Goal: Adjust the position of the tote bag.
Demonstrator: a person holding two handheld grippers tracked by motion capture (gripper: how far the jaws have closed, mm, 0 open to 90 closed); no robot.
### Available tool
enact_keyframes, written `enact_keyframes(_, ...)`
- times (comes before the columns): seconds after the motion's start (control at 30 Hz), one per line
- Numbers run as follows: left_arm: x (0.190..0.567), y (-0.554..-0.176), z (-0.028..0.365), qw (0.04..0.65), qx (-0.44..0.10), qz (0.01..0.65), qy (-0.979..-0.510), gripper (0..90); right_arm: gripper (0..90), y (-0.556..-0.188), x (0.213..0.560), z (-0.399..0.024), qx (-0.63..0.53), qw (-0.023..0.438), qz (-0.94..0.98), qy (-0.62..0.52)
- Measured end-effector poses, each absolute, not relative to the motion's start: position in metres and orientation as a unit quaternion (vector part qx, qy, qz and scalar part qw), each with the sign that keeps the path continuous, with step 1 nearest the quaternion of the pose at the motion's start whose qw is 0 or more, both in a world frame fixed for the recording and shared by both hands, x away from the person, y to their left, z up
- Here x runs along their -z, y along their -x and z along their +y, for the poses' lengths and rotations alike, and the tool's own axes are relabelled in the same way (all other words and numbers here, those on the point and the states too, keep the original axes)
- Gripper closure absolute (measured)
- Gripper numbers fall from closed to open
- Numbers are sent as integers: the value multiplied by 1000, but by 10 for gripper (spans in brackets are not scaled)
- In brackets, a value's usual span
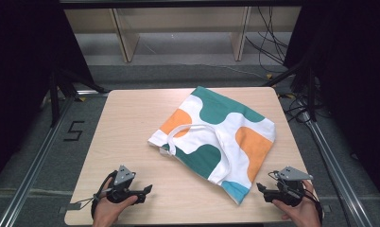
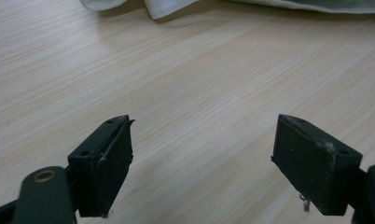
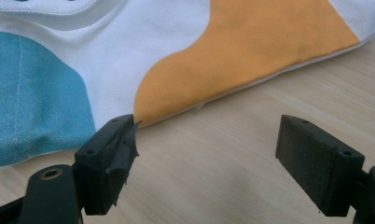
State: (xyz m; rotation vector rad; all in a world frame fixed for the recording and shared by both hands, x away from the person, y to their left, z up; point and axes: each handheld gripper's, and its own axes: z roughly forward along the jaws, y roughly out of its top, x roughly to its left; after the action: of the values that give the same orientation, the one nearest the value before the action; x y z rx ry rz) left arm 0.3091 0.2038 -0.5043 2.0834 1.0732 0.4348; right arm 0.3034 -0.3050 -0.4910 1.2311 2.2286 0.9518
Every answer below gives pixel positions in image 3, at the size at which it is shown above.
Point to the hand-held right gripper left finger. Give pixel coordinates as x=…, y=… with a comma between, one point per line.
x=100, y=168

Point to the white blue orange cloth garment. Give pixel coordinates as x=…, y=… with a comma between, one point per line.
x=120, y=59

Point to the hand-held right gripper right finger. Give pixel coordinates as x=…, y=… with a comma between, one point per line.
x=316, y=168

